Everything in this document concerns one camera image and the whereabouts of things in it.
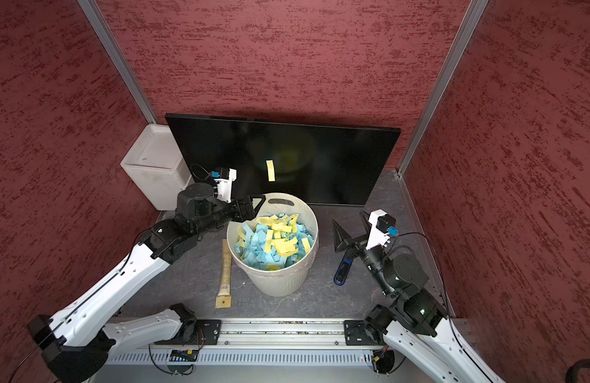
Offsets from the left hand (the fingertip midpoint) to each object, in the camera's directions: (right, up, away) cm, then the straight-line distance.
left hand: (254, 202), depth 68 cm
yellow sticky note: (+4, +9, +4) cm, 11 cm away
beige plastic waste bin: (+10, -28, +13) cm, 33 cm away
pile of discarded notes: (+6, -12, +2) cm, 13 cm away
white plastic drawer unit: (-43, +13, +22) cm, 50 cm away
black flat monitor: (+29, +18, +59) cm, 68 cm away
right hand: (+25, -5, -6) cm, 26 cm away
